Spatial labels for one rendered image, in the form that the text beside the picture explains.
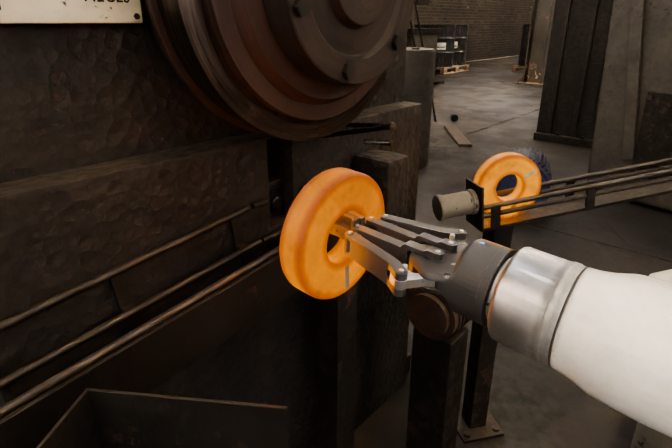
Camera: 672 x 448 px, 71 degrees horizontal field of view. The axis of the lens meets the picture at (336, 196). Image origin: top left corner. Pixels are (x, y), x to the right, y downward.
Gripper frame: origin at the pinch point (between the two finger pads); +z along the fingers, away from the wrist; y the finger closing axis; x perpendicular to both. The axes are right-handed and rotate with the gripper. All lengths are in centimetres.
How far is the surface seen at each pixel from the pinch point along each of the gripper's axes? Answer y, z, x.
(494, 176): 62, 7, -11
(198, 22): -3.4, 20.7, 20.8
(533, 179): 69, 0, -12
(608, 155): 292, 28, -59
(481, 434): 62, -2, -84
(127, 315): -15.3, 25.0, -18.2
